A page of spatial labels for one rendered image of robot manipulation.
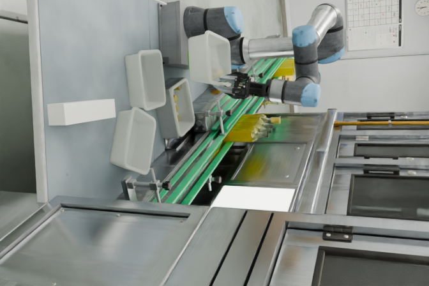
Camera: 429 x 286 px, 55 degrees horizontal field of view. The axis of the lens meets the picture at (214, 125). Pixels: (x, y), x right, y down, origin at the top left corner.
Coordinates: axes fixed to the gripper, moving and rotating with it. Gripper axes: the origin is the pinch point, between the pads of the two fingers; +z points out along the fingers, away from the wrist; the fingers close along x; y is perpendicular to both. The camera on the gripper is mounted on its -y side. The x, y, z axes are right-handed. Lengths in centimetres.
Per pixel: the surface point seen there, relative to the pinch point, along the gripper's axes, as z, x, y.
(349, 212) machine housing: -49, 43, -28
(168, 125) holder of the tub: 28.4, 21.4, -21.6
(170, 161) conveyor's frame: 22.2, 34.8, -15.2
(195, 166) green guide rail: 10.8, 34.9, -15.0
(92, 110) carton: 27.8, 12.1, 30.2
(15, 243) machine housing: 24, 43, 61
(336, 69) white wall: 31, -27, -655
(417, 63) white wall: -100, -52, -655
